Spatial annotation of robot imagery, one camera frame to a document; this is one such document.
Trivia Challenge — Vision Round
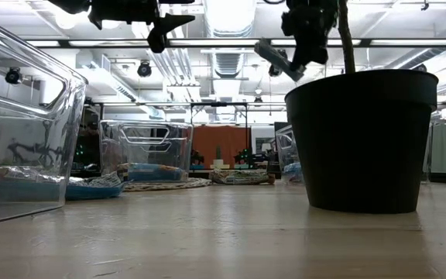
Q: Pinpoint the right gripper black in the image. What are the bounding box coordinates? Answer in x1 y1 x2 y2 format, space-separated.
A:
280 0 341 67

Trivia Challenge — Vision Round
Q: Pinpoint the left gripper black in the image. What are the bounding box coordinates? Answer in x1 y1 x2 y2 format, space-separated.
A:
87 0 197 54

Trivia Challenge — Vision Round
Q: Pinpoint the silver blue granola bar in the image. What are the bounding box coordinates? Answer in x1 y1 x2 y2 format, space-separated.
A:
116 161 189 184
65 170 128 202

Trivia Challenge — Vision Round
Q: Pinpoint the yellow green granola bar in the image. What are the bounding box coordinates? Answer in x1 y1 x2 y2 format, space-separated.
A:
208 168 276 186

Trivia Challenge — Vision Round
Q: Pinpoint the black ceiling spotlight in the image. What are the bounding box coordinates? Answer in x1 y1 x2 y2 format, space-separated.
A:
268 61 283 78

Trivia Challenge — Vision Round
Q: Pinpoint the clear plastic bin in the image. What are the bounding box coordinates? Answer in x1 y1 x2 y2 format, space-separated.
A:
275 123 305 185
0 10 89 228
98 119 194 184

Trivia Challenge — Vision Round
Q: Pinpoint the orange room partition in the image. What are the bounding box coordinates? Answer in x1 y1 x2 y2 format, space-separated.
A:
191 126 252 167

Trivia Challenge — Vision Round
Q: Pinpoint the black plastic plant pot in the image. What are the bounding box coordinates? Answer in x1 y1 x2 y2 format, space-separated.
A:
284 0 440 215

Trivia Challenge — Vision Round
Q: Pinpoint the small potted cactus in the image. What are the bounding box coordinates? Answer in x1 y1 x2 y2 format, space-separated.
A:
210 145 231 171

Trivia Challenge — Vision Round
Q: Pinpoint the round woven placemat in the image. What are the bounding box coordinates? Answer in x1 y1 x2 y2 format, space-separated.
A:
124 177 213 193

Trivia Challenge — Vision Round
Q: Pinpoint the black ceiling camera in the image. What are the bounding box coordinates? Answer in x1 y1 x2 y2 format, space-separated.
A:
136 60 154 78
5 67 23 86

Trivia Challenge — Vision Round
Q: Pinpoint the black ceiling light rail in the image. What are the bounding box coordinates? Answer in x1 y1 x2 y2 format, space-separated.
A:
25 37 446 50

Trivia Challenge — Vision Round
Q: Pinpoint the distant black frame rig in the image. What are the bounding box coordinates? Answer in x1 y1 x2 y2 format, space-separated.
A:
190 102 249 164

